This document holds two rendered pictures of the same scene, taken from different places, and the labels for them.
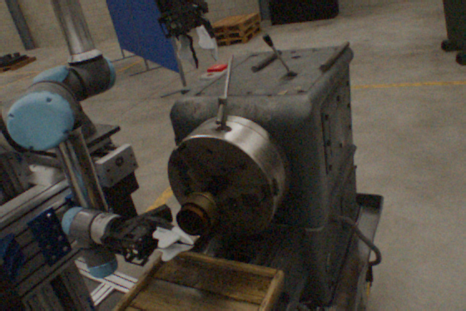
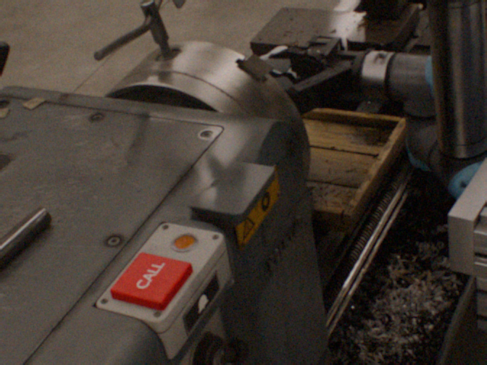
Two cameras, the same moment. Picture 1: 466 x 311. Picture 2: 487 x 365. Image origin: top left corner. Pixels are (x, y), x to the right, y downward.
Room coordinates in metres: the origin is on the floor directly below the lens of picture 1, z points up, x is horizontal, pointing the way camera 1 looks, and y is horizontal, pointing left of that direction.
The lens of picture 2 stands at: (2.10, 0.11, 1.84)
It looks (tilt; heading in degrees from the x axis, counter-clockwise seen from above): 35 degrees down; 181
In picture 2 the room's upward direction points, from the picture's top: 11 degrees counter-clockwise
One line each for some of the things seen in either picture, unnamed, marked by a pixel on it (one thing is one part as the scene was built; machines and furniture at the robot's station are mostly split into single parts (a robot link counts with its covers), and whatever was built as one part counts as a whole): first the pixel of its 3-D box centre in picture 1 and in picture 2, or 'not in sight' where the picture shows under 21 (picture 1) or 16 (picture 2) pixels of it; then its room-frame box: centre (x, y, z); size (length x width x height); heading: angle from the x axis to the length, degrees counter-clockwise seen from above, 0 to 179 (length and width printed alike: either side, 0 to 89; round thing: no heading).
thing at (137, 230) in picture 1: (132, 237); (334, 68); (0.73, 0.26, 1.08); 0.12 x 0.09 x 0.08; 58
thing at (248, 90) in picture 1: (273, 125); (62, 345); (1.26, -0.16, 1.06); 0.59 x 0.48 x 0.39; 149
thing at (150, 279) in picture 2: (218, 69); (152, 283); (1.41, -0.01, 1.26); 0.06 x 0.06 x 0.02; 59
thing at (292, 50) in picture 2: (158, 228); (293, 61); (0.72, 0.20, 1.10); 0.09 x 0.02 x 0.05; 58
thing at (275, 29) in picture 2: not in sight; (361, 40); (0.40, 0.36, 0.95); 0.43 x 0.17 x 0.05; 59
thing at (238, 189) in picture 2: (196, 89); (229, 195); (1.26, 0.07, 1.24); 0.09 x 0.08 x 0.03; 149
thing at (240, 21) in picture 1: (235, 29); not in sight; (9.07, -0.64, 0.22); 1.25 x 0.86 x 0.44; 154
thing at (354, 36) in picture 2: not in sight; (384, 29); (0.45, 0.40, 0.99); 0.20 x 0.10 x 0.05; 149
